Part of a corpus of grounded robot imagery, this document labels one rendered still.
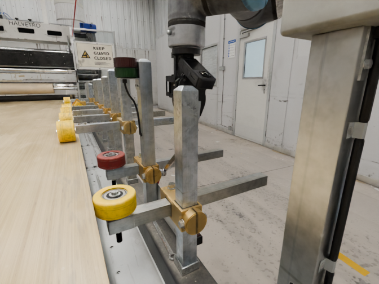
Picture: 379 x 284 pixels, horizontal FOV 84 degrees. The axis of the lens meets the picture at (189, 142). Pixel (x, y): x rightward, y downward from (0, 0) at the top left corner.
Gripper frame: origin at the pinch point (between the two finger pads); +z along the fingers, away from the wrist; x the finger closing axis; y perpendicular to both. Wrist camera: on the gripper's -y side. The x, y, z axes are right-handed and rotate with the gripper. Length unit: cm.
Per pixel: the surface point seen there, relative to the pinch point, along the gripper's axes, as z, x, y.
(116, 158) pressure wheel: 9.3, 16.9, 12.6
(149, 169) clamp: 12.8, 8.7, 8.4
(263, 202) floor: 99, -126, 76
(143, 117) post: -2.4, 8.9, 10.9
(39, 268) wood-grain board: 9.3, 32.2, -21.5
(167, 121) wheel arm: 5.2, -11.0, 40.1
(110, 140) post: 23, 8, 86
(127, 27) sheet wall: -213, -205, 879
